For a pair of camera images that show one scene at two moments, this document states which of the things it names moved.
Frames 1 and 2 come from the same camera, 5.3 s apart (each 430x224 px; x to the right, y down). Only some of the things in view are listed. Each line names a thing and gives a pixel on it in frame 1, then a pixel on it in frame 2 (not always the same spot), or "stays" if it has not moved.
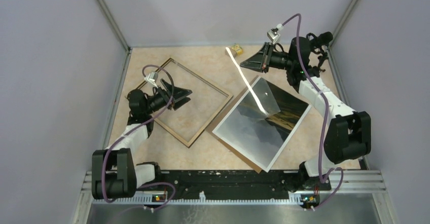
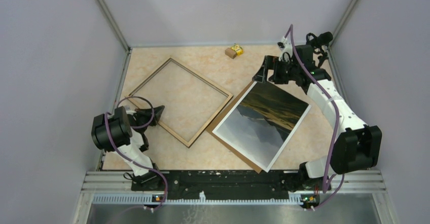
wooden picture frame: [212, 118] stays
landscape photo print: [261, 123] stays
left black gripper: [165, 94] → [147, 112]
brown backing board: [214, 124] stays
